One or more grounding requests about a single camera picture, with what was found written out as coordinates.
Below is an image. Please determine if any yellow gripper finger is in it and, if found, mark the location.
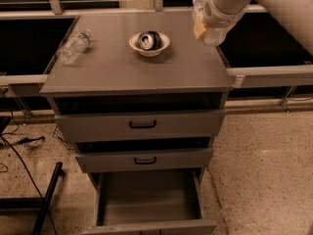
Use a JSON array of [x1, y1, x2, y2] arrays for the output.
[[194, 16, 206, 41]]

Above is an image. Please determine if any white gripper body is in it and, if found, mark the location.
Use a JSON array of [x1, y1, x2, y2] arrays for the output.
[[203, 0, 250, 27]]

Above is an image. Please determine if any blue labelled plastic bottle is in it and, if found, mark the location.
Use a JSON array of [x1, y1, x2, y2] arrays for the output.
[[193, 0, 226, 47]]

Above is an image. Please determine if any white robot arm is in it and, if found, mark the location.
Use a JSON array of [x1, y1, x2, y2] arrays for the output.
[[193, 0, 313, 54]]

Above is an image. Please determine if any grey top drawer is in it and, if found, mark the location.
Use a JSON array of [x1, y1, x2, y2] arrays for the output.
[[53, 93, 227, 143]]

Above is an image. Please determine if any grey drawer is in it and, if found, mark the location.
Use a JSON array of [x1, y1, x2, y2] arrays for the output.
[[53, 93, 227, 143], [76, 137, 212, 173], [81, 168, 217, 235]]

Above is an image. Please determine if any grey drawer cabinet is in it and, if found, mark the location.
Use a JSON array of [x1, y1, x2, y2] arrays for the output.
[[39, 11, 235, 235]]

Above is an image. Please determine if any clear crumpled plastic bottle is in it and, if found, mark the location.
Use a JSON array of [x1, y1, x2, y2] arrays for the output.
[[58, 29, 92, 66]]

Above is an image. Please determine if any grey middle drawer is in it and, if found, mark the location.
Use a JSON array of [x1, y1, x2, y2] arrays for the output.
[[76, 137, 212, 173]]

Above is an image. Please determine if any grey bottom drawer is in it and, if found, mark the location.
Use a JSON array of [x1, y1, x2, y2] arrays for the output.
[[81, 168, 217, 235]]

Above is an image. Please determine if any crushed dark soda can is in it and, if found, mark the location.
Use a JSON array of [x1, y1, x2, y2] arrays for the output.
[[138, 31, 161, 51]]

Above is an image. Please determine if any cream ceramic bowl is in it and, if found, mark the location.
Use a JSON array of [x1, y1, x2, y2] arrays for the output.
[[129, 32, 170, 58]]

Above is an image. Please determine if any black stand leg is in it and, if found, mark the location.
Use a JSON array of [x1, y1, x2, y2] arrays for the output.
[[0, 162, 64, 235]]

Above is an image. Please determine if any black floor cable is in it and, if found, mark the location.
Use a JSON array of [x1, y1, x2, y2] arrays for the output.
[[0, 108, 59, 235]]

